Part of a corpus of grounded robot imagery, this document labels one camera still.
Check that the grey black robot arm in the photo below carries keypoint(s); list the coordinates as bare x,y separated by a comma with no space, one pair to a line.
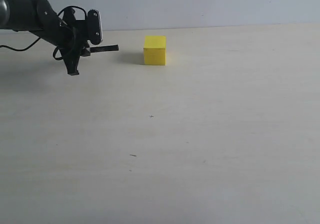
67,34

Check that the yellow cube block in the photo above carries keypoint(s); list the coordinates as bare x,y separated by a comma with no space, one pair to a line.
154,51

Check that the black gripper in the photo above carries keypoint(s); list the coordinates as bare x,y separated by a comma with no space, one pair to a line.
75,47

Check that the black and white marker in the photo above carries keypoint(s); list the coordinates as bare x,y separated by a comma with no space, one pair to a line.
99,49

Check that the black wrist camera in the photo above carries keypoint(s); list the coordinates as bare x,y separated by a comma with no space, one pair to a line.
94,27

